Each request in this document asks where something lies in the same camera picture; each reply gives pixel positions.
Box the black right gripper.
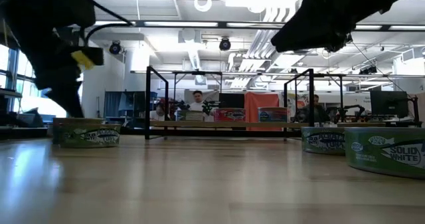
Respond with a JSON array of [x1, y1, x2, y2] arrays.
[[270, 0, 392, 53]]

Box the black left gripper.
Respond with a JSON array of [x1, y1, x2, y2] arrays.
[[19, 21, 84, 118]]

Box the green label tuna can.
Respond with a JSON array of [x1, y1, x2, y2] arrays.
[[175, 110, 205, 122], [59, 123, 122, 149], [301, 126, 347, 156], [344, 127, 425, 181]]

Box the red label tuna can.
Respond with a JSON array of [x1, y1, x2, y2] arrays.
[[213, 108, 247, 123]]

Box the black office chair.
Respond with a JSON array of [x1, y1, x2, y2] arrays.
[[16, 107, 46, 128]]

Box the white ceiling pipes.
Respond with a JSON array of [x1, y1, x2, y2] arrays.
[[228, 4, 309, 88]]

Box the yellow tape tag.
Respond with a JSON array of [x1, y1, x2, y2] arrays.
[[70, 50, 96, 70]]

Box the large window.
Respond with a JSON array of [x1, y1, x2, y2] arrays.
[[0, 41, 82, 125]]

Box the black ceiling spotlight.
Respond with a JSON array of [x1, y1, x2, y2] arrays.
[[108, 41, 122, 55], [218, 37, 232, 52]]

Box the person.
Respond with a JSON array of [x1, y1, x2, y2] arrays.
[[149, 99, 171, 122], [187, 90, 213, 122], [300, 94, 333, 124]]

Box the orange partition panel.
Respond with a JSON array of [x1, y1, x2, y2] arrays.
[[244, 91, 281, 132]]

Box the black computer monitor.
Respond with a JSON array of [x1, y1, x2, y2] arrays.
[[370, 90, 410, 119], [218, 92, 246, 109]]

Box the dark office desk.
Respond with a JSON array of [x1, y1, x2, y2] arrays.
[[363, 116, 423, 134]]

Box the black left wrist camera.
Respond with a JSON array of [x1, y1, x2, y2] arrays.
[[70, 46, 105, 67]]

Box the grey wall shelf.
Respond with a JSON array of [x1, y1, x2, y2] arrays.
[[0, 88, 23, 99]]

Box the black ceiling camera cluster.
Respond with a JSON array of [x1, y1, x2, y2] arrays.
[[358, 65, 379, 75]]

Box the black ceiling light rail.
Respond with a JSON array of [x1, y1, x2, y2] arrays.
[[82, 19, 425, 32]]

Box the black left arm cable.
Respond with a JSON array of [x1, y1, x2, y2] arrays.
[[81, 0, 134, 47]]

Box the white ring ceiling fixture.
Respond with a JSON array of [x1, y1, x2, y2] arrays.
[[193, 0, 213, 13]]

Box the black metal rig frame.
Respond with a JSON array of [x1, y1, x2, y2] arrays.
[[131, 70, 425, 124]]

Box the wooden shelf black metal frame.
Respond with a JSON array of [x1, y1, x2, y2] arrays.
[[144, 66, 316, 142]]

